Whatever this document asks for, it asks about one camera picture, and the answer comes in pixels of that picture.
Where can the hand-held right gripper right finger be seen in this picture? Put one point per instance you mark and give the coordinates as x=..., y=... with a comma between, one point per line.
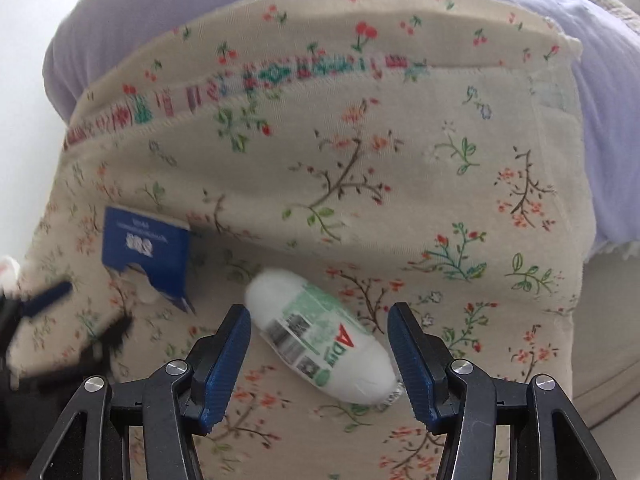
x=415, y=367

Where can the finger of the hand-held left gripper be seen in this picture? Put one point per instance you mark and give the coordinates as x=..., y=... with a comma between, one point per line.
x=112, y=334
x=47, y=299

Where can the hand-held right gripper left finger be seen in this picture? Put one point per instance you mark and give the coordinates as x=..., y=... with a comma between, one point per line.
x=224, y=367

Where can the white bottle with green label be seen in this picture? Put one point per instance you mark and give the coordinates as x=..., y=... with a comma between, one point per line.
x=325, y=340

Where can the blue cardboard box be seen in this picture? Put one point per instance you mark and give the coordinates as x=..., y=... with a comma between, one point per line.
x=145, y=240

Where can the floral tablecloth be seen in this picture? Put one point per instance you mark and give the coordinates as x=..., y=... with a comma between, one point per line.
x=400, y=185

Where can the white frilled bed sheet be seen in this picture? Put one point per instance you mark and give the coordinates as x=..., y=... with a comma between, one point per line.
x=615, y=251

